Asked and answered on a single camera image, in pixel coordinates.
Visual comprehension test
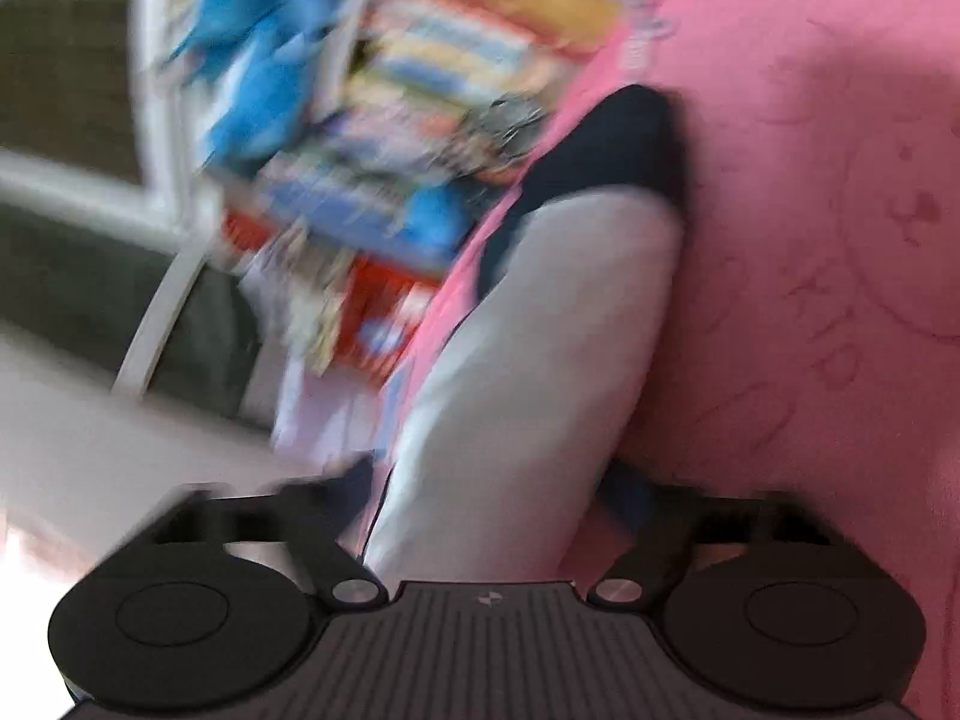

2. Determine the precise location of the white and navy jacket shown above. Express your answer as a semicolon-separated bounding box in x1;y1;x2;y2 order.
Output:
366;85;686;587

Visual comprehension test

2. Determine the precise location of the white loose paper sheet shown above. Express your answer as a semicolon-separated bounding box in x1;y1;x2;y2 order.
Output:
239;253;392;473

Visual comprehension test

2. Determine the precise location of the blue notebook on table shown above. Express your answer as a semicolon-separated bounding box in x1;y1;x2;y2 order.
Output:
374;359;415;466

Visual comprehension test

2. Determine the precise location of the pink patterned table cloth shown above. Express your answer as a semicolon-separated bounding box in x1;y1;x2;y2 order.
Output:
351;0;960;720

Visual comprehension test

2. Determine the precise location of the red plastic crate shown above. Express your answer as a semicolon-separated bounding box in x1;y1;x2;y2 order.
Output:
334;255;441;387

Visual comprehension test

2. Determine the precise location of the stack of papers and books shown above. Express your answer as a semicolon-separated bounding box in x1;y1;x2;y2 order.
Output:
241;220;356;376

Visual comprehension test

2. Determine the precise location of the left row of books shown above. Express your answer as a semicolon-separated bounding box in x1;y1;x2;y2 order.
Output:
257;142;460;275

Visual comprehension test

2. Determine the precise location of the miniature bicycle model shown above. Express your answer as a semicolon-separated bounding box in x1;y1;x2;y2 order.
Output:
443;94;547;174

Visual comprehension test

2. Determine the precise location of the row of colourful books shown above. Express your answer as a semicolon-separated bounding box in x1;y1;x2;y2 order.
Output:
324;0;590;185

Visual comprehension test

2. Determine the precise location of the blue plush toy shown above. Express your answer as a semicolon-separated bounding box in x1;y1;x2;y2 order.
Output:
163;0;343;179

